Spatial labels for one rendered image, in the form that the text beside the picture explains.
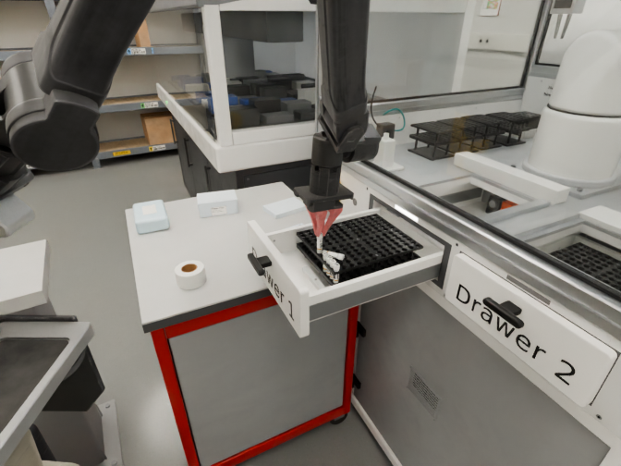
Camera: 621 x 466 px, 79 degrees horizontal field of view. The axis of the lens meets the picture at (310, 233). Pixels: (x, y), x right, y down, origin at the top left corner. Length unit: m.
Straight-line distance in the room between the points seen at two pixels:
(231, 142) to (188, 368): 0.84
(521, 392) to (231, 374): 0.69
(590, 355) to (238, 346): 0.75
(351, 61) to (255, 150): 1.04
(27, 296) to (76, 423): 0.51
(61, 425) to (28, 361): 1.02
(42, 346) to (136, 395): 1.34
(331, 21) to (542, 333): 0.55
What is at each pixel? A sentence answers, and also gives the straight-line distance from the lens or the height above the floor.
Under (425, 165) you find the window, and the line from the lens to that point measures 0.85.
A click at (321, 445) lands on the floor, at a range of 1.55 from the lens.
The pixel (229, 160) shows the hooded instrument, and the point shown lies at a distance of 1.52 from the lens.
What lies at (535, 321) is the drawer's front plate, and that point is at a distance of 0.72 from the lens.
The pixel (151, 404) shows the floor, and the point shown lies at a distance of 1.76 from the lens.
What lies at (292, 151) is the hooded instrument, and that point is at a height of 0.85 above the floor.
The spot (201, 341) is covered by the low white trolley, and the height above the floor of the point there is 0.64.
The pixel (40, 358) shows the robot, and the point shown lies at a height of 1.04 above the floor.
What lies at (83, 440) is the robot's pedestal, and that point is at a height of 0.16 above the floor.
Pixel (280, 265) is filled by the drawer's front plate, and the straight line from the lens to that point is 0.71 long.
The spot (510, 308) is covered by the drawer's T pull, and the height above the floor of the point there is 0.91.
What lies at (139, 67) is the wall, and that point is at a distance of 4.82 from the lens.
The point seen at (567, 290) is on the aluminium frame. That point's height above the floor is 0.98.
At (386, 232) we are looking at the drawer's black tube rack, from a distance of 0.88.
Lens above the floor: 1.33
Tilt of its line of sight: 30 degrees down
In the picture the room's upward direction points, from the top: straight up
